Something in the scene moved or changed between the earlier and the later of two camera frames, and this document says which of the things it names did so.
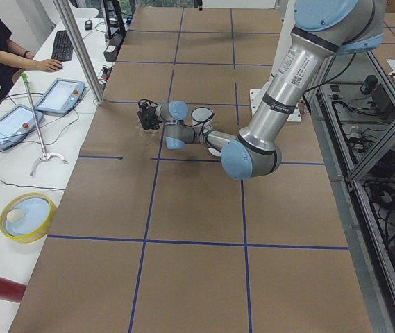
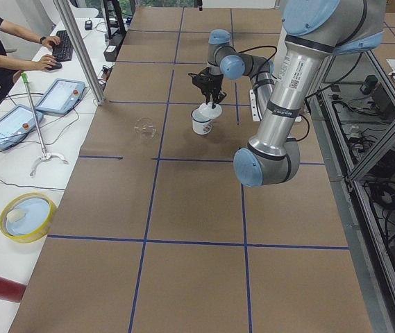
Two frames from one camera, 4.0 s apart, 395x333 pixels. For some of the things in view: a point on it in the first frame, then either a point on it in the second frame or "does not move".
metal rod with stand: x=45 y=155 does not move
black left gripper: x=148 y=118 -> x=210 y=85
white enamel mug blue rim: x=202 y=118 does not move
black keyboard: x=63 y=48 does not move
